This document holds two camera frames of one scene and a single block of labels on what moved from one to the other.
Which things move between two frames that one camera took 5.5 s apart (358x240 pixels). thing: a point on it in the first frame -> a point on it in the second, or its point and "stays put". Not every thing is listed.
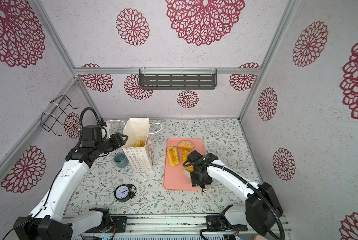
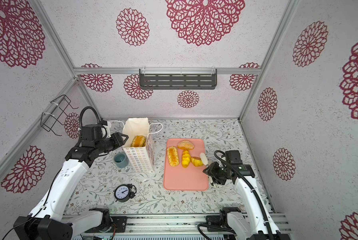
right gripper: (191, 175) -> (212, 172)
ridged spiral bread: (185, 155) -> (138, 141)
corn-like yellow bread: (173, 155) stays put
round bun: (185, 144) stays put
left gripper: (118, 140) stays put
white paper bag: (139, 148) stays put
